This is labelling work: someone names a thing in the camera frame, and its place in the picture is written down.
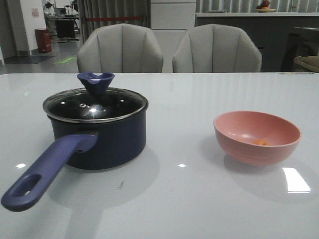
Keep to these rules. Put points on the glass lid blue knob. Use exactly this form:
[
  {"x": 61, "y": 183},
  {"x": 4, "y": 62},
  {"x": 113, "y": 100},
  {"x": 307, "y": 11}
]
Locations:
[{"x": 95, "y": 102}]

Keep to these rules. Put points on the pink bowl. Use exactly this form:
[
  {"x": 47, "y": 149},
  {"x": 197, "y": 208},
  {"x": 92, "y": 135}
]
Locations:
[{"x": 235, "y": 132}]

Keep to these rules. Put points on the dark blue saucepan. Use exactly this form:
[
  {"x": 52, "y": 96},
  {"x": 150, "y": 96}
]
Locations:
[{"x": 94, "y": 146}]

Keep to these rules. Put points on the left beige chair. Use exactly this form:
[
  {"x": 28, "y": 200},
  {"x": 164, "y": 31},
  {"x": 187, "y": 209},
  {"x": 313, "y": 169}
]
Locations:
[{"x": 120, "y": 48}]

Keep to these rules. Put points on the beige chair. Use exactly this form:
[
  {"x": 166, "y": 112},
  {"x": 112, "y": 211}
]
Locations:
[
  {"x": 216, "y": 48},
  {"x": 120, "y": 48}
]

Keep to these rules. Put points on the right beige chair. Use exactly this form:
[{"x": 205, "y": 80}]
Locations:
[{"x": 216, "y": 48}]

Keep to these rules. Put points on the white refrigerator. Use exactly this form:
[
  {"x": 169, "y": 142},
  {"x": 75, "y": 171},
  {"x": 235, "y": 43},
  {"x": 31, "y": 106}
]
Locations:
[{"x": 169, "y": 20}]

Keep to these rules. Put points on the red barrier belt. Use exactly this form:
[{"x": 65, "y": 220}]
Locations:
[{"x": 125, "y": 18}]

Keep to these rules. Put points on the black office desk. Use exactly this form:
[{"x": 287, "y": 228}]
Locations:
[{"x": 65, "y": 29}]

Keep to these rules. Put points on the grey curtain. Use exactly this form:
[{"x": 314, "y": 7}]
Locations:
[{"x": 111, "y": 8}]

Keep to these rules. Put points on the red trash bin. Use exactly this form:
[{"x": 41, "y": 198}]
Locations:
[{"x": 43, "y": 40}]

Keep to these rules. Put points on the dark grey counter cabinet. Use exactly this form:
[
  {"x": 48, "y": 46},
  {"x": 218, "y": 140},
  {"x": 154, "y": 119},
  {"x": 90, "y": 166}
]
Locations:
[{"x": 278, "y": 35}]

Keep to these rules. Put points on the fruit plate on counter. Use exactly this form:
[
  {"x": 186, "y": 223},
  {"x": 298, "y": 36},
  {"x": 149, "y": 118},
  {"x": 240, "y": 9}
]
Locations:
[{"x": 264, "y": 6}]

